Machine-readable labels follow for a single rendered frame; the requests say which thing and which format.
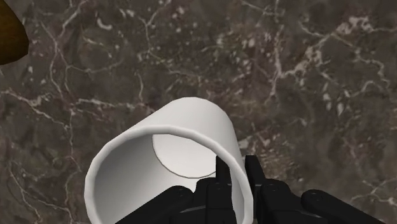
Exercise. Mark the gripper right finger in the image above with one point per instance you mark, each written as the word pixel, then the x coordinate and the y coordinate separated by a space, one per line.
pixel 279 201

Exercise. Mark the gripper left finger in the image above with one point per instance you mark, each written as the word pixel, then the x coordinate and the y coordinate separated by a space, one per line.
pixel 214 198

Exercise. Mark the white cup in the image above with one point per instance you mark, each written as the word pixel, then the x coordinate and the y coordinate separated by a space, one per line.
pixel 186 130

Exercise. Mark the brown rounded object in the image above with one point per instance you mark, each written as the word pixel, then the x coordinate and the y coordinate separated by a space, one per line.
pixel 11 34

